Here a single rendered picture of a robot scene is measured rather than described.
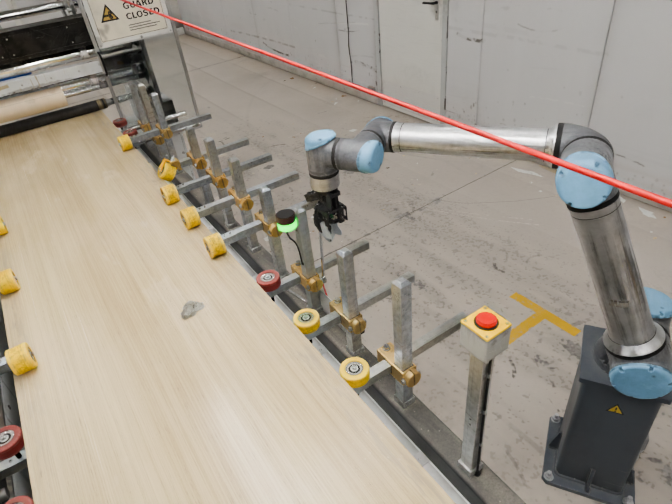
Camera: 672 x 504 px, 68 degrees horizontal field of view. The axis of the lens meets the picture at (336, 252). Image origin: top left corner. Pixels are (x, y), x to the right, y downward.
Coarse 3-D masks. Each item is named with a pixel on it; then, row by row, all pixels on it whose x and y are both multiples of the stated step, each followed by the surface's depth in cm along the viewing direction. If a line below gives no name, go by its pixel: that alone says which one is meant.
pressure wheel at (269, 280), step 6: (270, 270) 170; (258, 276) 168; (264, 276) 168; (270, 276) 167; (276, 276) 167; (258, 282) 165; (264, 282) 165; (270, 282) 164; (276, 282) 165; (264, 288) 165; (270, 288) 165; (276, 288) 166
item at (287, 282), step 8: (352, 248) 183; (360, 248) 184; (368, 248) 186; (328, 256) 181; (320, 264) 177; (328, 264) 178; (336, 264) 181; (320, 272) 178; (288, 280) 172; (296, 280) 173; (280, 288) 171; (288, 288) 173; (272, 296) 170
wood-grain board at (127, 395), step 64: (64, 128) 306; (0, 192) 242; (64, 192) 235; (128, 192) 228; (0, 256) 195; (64, 256) 191; (128, 256) 186; (192, 256) 182; (64, 320) 160; (128, 320) 157; (192, 320) 154; (256, 320) 151; (64, 384) 138; (128, 384) 136; (192, 384) 134; (256, 384) 132; (320, 384) 130; (64, 448) 122; (128, 448) 120; (192, 448) 118; (256, 448) 116; (320, 448) 115; (384, 448) 113
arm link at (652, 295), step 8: (648, 288) 151; (648, 296) 148; (656, 296) 147; (664, 296) 147; (656, 304) 144; (664, 304) 144; (656, 312) 141; (664, 312) 141; (656, 320) 142; (664, 320) 142; (664, 328) 141
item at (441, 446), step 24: (144, 144) 326; (192, 192) 265; (216, 216) 243; (240, 240) 224; (264, 264) 207; (336, 336) 170; (384, 384) 152; (384, 408) 152; (408, 408) 144; (408, 432) 144; (432, 432) 137; (432, 456) 136; (456, 456) 131; (456, 480) 129; (480, 480) 125
